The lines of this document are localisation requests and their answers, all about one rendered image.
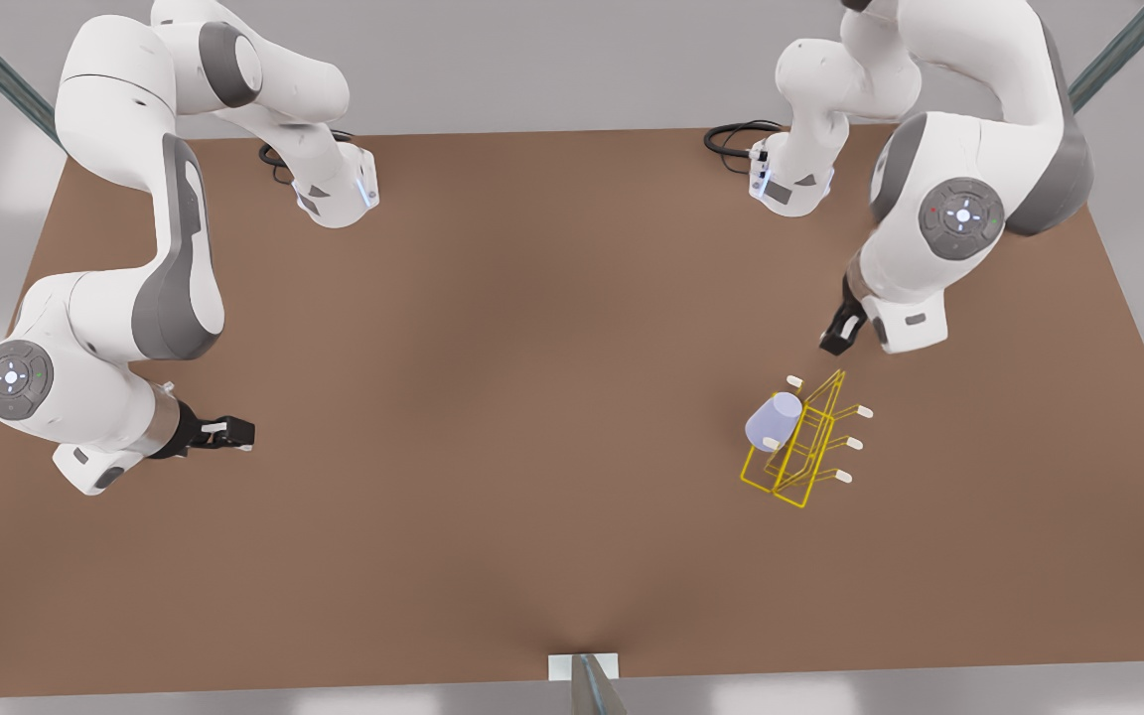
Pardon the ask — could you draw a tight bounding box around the black cable loop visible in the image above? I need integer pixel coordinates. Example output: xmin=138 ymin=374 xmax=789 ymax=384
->
xmin=257 ymin=128 xmax=357 ymax=187
xmin=702 ymin=119 xmax=787 ymax=177

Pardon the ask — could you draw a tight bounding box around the yellow wire cup holder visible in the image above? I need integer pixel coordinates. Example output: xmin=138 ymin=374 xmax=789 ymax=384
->
xmin=738 ymin=368 xmax=875 ymax=510

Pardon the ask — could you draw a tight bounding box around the lavender cup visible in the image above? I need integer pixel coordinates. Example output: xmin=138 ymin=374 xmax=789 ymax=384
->
xmin=744 ymin=391 xmax=805 ymax=454

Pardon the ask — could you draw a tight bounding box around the white post foot plate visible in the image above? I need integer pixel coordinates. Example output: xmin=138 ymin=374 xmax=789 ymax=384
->
xmin=546 ymin=653 xmax=622 ymax=682

